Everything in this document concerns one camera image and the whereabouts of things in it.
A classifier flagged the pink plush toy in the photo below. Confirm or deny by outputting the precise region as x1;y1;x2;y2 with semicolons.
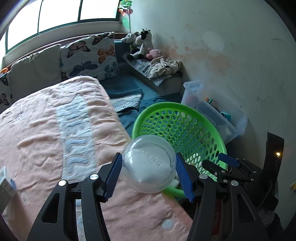
145;48;163;61

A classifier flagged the left butterfly print cushion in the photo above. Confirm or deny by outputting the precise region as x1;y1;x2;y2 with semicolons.
0;72;14;113

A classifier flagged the white grey plush toy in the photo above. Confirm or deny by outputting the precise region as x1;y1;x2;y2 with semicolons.
120;32;140;44

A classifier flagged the black white cow plush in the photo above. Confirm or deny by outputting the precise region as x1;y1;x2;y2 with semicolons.
126;29;154;61

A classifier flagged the clear plastic storage bin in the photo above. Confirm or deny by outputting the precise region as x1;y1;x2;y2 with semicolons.
181;80;248;144

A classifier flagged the window with green frame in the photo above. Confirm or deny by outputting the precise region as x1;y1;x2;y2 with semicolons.
1;1;119;58

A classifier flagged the pink towel table cover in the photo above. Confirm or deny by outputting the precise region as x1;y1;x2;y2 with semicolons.
1;76;192;240

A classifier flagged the green white carton box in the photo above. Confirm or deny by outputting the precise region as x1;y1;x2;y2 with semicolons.
0;166;16;214

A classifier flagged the green paper flower decoration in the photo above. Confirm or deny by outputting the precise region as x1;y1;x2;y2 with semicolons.
118;0;133;33

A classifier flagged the crumpled patterned cloth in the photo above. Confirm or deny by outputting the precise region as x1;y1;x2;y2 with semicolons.
147;56;182;79

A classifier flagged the green plastic mesh basket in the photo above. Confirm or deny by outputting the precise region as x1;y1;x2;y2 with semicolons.
131;101;228;199

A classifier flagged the plain white cushion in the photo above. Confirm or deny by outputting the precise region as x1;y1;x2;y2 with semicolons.
10;44;62;101

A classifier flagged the blue blanket on sofa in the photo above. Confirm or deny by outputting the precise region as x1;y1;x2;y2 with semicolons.
99;40;186;137

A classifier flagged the butterfly print cushion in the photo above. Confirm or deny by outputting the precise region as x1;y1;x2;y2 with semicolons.
60;32;119;81
0;72;14;113

